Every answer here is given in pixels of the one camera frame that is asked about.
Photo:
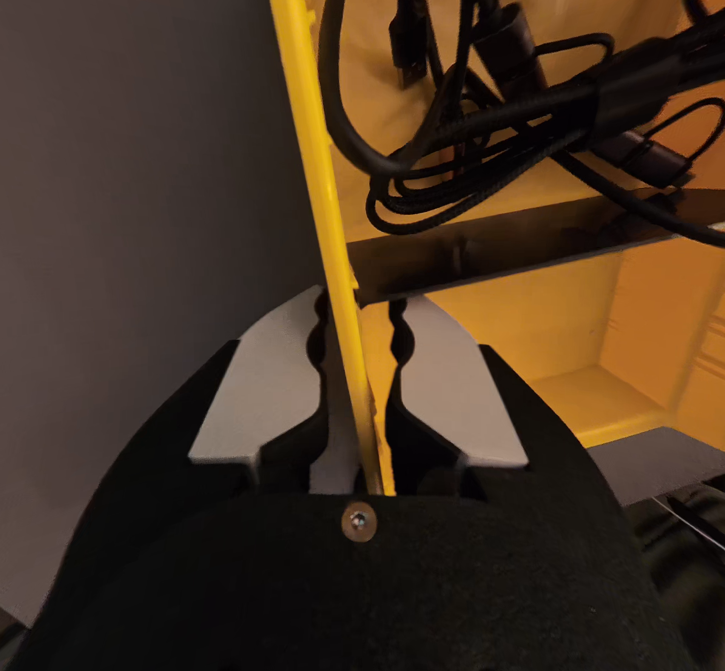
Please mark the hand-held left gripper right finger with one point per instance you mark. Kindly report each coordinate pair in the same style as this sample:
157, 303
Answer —
453, 393

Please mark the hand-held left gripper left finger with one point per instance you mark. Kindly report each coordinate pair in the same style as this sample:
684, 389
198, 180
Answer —
266, 388

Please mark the yellow plastic bin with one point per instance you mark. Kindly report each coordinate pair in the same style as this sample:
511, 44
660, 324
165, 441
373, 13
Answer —
510, 331

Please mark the black bin divider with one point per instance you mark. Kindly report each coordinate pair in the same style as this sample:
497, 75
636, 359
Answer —
481, 252

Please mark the person's dark green clothing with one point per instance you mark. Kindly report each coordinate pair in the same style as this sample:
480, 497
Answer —
679, 597

